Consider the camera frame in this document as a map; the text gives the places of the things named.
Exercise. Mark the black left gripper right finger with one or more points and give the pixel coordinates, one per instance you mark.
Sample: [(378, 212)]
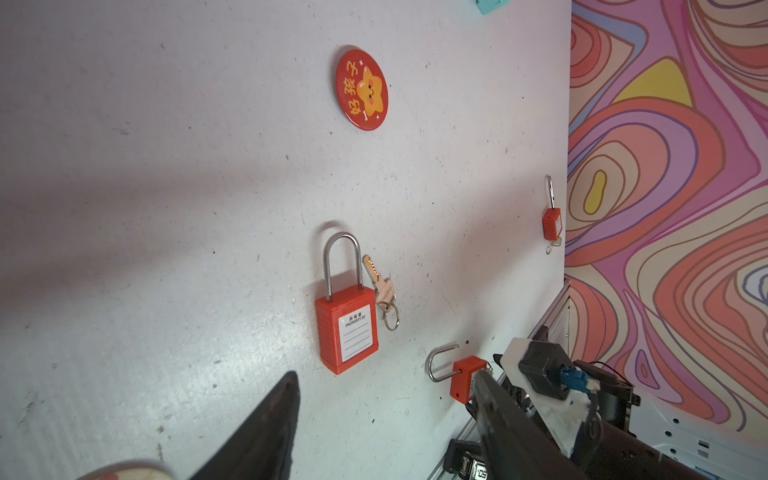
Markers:
[(513, 447)]

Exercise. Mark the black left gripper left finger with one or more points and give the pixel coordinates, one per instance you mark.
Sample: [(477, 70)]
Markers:
[(261, 448)]

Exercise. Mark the red padlock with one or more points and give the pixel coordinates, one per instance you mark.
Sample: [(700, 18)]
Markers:
[(552, 223), (461, 375), (346, 320)]

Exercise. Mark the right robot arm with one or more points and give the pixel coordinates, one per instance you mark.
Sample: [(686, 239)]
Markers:
[(647, 438)]

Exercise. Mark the beige round badge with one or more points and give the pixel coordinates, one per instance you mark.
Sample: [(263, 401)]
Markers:
[(128, 471)]

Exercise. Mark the red star badge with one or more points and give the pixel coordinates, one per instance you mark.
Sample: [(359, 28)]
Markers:
[(361, 89)]

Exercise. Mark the teal small box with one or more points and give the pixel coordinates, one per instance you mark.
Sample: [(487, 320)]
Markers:
[(488, 6)]

